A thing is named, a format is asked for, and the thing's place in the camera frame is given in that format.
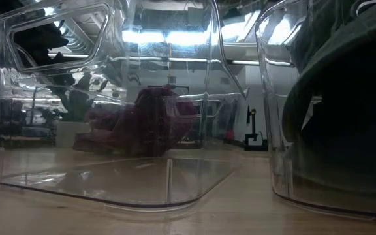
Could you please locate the small red object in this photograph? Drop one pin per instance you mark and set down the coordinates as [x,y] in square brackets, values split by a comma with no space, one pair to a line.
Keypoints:
[229,135]

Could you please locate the white plant pot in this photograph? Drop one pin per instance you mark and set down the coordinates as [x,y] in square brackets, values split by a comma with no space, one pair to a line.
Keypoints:
[67,134]

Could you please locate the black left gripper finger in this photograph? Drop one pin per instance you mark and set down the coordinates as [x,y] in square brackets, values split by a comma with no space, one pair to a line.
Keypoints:
[55,36]
[51,56]

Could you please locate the bright ceiling light panel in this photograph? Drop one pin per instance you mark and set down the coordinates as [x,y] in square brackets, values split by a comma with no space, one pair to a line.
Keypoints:
[175,37]

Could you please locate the artificial green leafy plant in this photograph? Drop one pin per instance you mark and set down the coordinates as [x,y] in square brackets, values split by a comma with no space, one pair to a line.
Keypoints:
[77,104]

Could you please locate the clear plastic storage bin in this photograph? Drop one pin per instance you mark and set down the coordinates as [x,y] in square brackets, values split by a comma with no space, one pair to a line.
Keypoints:
[322,202]
[77,182]

